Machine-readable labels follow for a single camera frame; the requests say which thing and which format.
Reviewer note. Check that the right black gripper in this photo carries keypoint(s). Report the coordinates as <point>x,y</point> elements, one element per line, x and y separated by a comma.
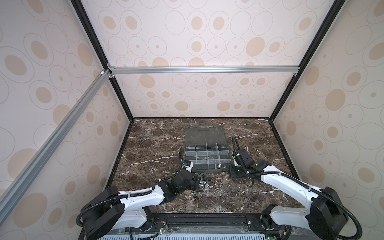
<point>232,174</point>

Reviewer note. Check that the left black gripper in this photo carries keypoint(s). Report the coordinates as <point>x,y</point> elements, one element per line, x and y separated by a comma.
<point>194,185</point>

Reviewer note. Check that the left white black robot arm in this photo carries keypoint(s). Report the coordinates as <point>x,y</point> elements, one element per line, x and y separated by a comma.
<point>113,209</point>

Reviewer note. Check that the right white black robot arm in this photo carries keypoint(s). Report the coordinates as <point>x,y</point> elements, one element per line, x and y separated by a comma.
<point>322,210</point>

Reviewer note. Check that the pile of screws and nuts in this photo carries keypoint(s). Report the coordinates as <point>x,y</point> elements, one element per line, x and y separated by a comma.
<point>211,188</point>

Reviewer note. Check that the clear plastic compartment organizer box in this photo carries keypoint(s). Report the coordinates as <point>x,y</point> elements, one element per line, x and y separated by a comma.
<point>208,149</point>

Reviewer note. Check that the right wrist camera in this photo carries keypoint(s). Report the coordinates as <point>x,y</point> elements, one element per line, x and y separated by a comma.
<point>243,158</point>

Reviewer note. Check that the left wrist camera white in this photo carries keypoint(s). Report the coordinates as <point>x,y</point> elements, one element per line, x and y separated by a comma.
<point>188,166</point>

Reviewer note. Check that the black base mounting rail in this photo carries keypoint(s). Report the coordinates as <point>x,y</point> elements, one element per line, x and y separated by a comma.
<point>203,227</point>

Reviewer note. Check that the horizontal aluminium frame bar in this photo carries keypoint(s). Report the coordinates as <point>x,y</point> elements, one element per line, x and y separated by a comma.
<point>205,70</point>

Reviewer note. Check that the left diagonal aluminium frame bar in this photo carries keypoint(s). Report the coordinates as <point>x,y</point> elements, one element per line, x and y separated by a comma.
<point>21,184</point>

